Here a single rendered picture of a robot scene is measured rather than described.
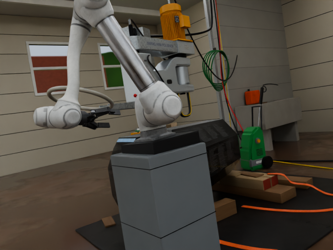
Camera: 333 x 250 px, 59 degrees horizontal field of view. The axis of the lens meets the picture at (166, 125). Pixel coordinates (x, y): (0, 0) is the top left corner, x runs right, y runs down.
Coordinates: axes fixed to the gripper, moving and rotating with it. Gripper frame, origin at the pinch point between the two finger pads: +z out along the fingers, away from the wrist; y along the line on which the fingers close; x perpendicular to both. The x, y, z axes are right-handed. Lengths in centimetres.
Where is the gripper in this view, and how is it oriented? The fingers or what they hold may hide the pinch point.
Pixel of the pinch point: (112, 118)
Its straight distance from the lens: 168.5
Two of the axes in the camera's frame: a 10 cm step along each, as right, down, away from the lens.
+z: 7.8, 0.1, 6.3
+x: -3.1, -8.6, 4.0
